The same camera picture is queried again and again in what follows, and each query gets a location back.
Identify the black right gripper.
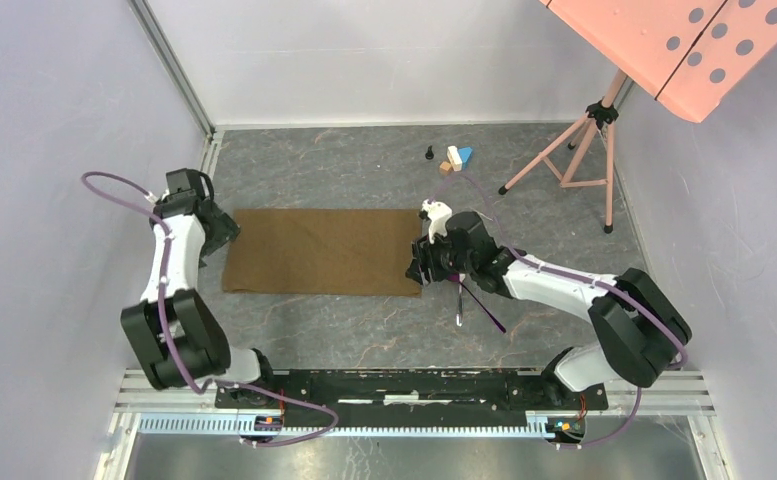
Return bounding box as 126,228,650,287
405,225,475,287

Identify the brown cloth napkin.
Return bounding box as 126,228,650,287
222,209,422,297

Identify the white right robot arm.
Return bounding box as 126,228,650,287
406,202,692,408

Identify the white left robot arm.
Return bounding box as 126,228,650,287
120,168,278,408

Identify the silver fork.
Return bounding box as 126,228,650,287
455,276,464,327

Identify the purple spoon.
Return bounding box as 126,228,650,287
448,274,507,334

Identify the small tan wooden cube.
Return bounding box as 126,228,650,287
439,162,453,176

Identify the cream toy brick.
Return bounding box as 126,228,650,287
447,145,463,172

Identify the blue wooden triangle block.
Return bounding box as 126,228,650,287
458,147,473,169

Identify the pink tripod stand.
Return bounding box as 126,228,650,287
498,69,629,234

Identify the pink perforated stand board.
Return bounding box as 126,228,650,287
544,0,777,123

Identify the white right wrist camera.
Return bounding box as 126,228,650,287
420,200,453,244

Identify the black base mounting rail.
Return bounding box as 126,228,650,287
215,368,609,428

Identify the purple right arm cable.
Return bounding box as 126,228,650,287
427,170,690,452

